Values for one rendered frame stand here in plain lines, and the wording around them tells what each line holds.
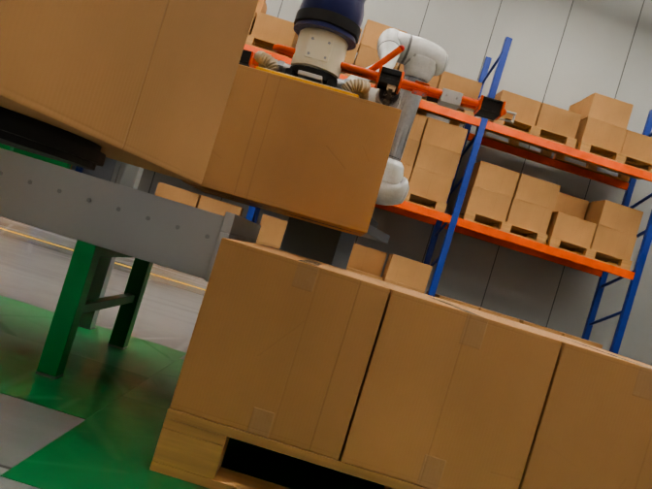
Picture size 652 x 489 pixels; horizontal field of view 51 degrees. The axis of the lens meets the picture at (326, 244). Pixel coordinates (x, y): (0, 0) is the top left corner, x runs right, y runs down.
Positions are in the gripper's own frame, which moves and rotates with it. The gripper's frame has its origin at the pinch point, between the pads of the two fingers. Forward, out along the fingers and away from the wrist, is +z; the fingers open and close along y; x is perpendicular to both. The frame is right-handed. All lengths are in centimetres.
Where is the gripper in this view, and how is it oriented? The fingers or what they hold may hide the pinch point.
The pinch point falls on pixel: (393, 81)
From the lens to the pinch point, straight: 241.1
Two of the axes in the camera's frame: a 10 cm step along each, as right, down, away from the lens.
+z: -0.1, -0.2, -10.0
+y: -2.9, 9.6, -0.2
